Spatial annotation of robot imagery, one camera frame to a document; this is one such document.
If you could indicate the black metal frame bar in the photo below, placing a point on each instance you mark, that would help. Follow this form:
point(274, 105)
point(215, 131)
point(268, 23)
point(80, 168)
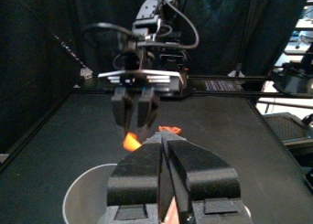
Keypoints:
point(252, 78)

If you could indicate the black round device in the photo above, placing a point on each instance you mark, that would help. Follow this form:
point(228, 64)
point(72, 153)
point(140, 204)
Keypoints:
point(295, 78)

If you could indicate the small red-orange toy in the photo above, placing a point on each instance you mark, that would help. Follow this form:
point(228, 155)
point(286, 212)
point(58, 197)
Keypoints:
point(171, 130)

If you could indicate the grey mesh chair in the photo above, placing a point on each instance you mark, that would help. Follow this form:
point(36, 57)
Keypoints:
point(286, 127)

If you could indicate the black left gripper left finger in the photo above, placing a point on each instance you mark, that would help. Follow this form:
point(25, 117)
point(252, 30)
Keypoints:
point(133, 176)

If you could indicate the black cloth curtain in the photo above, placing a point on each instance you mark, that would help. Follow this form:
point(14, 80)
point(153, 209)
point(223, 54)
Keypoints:
point(36, 51)

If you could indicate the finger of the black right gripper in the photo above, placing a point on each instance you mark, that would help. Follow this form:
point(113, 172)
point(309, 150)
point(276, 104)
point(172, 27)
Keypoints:
point(120, 107)
point(145, 110)

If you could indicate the grey bowl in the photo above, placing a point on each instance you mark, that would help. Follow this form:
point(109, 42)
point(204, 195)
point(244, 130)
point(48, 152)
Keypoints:
point(82, 197)

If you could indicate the white background desk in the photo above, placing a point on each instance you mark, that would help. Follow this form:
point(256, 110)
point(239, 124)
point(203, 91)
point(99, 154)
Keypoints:
point(303, 23)

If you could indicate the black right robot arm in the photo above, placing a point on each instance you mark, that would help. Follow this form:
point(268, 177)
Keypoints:
point(152, 5)

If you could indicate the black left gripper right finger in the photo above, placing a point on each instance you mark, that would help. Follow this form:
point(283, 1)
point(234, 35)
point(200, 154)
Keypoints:
point(203, 176)

